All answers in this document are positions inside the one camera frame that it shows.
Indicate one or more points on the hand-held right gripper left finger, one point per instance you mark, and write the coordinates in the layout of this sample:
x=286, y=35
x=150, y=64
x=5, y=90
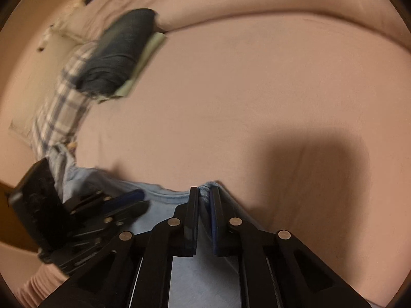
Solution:
x=192, y=221

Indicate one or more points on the plaid checked cloth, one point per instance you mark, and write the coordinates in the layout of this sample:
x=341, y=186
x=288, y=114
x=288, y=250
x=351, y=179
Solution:
x=62, y=109

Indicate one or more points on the cream pillow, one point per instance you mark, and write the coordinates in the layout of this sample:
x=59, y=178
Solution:
x=75, y=21

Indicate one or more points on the light blue denim pants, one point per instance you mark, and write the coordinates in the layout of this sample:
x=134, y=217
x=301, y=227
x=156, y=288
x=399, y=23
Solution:
x=160, y=203

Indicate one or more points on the folded dark blue jeans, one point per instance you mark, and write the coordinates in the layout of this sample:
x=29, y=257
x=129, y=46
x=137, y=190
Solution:
x=118, y=51

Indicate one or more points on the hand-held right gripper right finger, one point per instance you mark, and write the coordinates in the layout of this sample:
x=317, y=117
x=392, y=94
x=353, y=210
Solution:
x=213, y=227

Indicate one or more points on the folded light green cloth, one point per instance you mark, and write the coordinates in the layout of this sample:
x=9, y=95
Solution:
x=147, y=54

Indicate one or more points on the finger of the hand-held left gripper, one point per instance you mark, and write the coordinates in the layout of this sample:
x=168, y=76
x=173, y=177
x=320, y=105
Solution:
x=125, y=196
x=131, y=210

